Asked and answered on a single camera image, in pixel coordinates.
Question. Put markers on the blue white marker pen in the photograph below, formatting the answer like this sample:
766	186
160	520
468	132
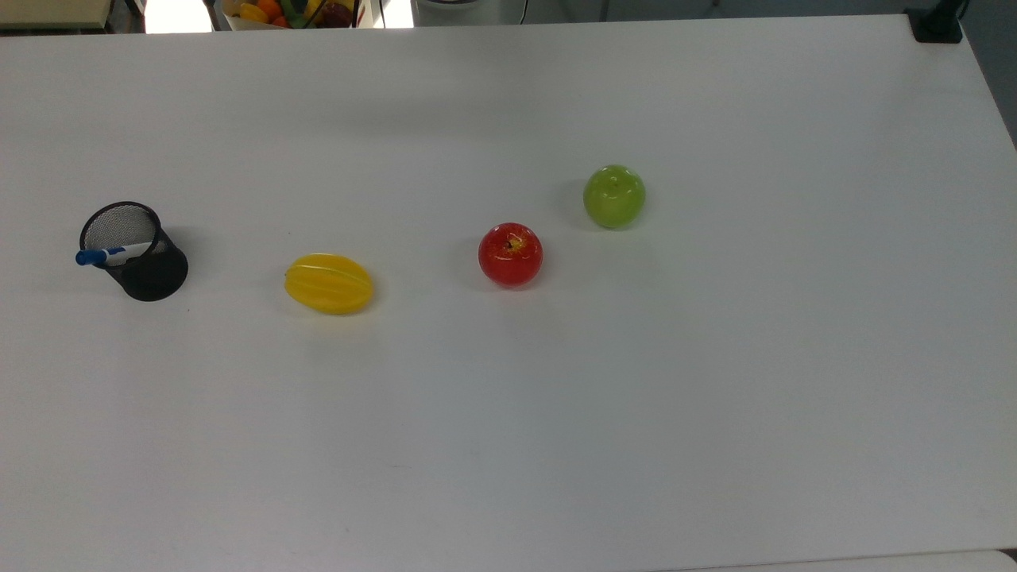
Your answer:
96	257

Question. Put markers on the black mesh pen cup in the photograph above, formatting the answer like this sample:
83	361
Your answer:
156	278

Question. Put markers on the red apple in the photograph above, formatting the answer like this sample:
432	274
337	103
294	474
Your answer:
510	256

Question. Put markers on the green apple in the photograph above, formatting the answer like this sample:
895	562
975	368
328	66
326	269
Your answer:
614	197

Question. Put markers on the yellow star fruit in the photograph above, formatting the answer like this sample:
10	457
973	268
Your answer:
329	284

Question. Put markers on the box of toy fruit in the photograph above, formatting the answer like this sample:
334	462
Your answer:
286	11

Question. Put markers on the black table clamp mount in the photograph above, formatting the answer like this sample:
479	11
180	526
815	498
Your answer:
936	25

